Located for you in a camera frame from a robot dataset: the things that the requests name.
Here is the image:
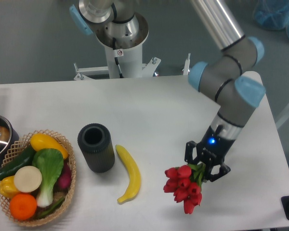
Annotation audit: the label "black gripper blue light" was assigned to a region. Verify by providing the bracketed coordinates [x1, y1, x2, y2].
[184, 125, 236, 183]

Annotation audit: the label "red tulip bouquet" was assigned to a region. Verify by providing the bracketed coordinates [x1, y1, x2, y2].
[163, 163, 205, 214]

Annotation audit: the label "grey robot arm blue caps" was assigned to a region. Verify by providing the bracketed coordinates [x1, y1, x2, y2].
[69, 0, 265, 181]

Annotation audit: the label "yellow banana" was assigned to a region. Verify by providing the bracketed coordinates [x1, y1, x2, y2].
[115, 145, 142, 204]

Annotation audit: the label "dark grey ribbed vase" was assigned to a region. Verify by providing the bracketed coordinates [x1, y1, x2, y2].
[78, 123, 115, 173]

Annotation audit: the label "green bok choy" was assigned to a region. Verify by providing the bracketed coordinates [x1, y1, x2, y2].
[32, 148, 64, 207]

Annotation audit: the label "yellow squash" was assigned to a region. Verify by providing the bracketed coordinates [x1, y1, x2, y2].
[30, 133, 69, 159]

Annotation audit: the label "green bean pod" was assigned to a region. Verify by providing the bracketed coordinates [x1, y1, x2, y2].
[36, 197, 65, 219]

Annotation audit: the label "blue plastic bag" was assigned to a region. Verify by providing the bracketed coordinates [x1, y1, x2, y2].
[253, 0, 289, 38]

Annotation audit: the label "cream round slice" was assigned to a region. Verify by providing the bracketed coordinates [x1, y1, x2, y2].
[13, 166, 42, 193]

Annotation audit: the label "dark green cucumber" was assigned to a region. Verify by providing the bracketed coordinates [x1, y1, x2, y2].
[0, 145, 36, 181]

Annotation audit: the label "orange fruit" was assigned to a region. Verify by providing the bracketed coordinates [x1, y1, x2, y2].
[9, 193, 37, 220]

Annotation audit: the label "woven wicker basket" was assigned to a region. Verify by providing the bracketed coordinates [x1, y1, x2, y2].
[0, 129, 77, 227]

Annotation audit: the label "yellow bell pepper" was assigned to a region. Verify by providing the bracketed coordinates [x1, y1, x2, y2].
[0, 176, 20, 199]

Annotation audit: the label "black cable on pedestal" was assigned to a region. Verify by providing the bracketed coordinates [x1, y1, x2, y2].
[112, 37, 124, 79]

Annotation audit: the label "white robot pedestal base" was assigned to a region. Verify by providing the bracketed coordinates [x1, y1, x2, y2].
[73, 13, 161, 80]

